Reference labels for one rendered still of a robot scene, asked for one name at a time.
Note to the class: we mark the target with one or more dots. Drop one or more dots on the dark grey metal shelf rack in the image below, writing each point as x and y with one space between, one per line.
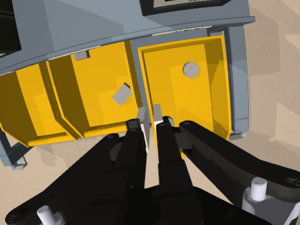
51 29

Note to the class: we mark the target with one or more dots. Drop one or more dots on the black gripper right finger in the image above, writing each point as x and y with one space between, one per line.
266 190

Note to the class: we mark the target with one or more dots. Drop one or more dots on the grey steel disc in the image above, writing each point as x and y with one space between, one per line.
190 69
171 120

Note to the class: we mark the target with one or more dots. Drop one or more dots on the yellow bin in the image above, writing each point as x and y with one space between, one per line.
84 89
27 100
203 99

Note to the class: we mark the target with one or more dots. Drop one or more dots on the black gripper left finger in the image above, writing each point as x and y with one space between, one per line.
88 187

